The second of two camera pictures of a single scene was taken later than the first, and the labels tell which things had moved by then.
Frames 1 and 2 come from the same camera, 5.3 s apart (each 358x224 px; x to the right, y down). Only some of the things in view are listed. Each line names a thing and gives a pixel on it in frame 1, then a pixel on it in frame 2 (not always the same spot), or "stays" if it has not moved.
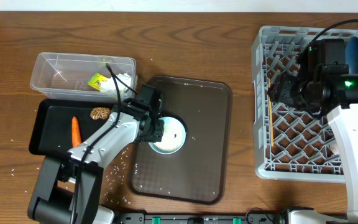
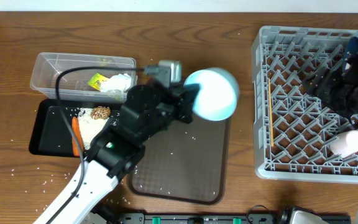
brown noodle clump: [100, 113] stays
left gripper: [158, 136] to [183, 96]
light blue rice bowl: [174, 137] to [217, 96]
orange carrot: [76, 138] stays
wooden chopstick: [271, 116] stays
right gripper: [282, 90] to [325, 80]
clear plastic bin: [83, 76] stays
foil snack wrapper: [96, 80] stays
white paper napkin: [107, 84] stays
